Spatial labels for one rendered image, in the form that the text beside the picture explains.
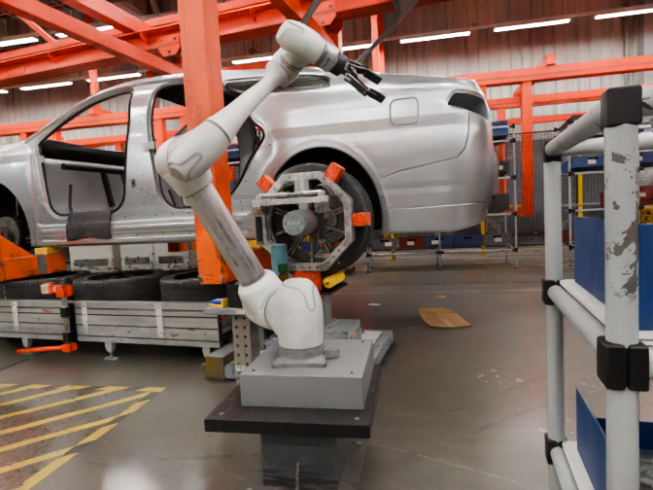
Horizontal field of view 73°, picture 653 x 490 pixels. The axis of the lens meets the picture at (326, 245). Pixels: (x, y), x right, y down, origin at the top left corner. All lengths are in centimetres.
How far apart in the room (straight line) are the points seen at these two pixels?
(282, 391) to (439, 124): 185
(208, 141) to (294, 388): 79
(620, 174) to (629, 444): 26
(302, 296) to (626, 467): 108
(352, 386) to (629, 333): 101
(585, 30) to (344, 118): 1070
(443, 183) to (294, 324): 154
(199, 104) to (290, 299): 153
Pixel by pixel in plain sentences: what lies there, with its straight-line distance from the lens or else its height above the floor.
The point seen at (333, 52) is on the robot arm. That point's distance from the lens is 166.
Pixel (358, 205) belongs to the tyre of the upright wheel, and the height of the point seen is 92.
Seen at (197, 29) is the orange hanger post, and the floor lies 193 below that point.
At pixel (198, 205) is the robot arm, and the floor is 94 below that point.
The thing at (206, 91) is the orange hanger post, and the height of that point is 160.
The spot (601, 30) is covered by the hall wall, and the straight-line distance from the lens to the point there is 1329.
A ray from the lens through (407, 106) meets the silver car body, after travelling 280.
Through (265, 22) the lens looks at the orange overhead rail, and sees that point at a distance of 566.
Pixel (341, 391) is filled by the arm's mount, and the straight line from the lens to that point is 142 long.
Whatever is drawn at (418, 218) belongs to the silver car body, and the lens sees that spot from 273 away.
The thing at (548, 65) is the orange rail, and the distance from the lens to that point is 919.
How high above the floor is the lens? 90
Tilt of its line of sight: 4 degrees down
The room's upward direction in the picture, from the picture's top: 3 degrees counter-clockwise
